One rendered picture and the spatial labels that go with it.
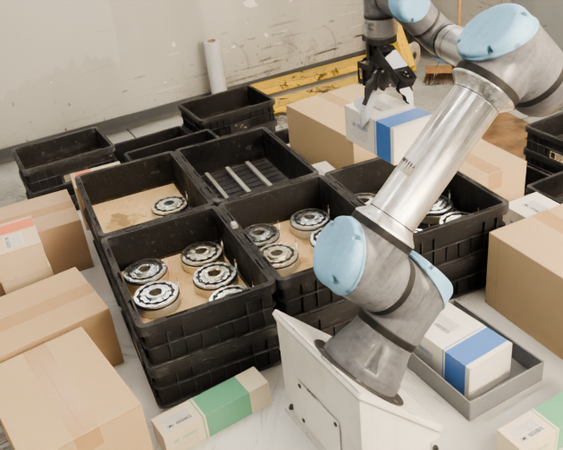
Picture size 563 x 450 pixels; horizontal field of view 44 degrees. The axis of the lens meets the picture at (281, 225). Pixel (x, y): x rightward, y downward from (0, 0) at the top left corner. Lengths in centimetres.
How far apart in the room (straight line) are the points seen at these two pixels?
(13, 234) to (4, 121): 296
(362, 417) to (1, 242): 104
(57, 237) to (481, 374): 117
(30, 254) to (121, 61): 317
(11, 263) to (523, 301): 120
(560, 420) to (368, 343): 41
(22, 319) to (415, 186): 94
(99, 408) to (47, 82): 359
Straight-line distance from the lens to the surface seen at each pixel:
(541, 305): 159
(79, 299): 165
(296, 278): 145
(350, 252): 108
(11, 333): 162
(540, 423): 139
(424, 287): 119
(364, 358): 119
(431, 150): 112
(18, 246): 179
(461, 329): 152
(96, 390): 139
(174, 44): 494
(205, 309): 140
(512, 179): 205
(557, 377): 158
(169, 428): 142
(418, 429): 131
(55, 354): 151
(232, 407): 145
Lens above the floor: 176
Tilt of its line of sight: 31 degrees down
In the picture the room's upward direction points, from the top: 7 degrees counter-clockwise
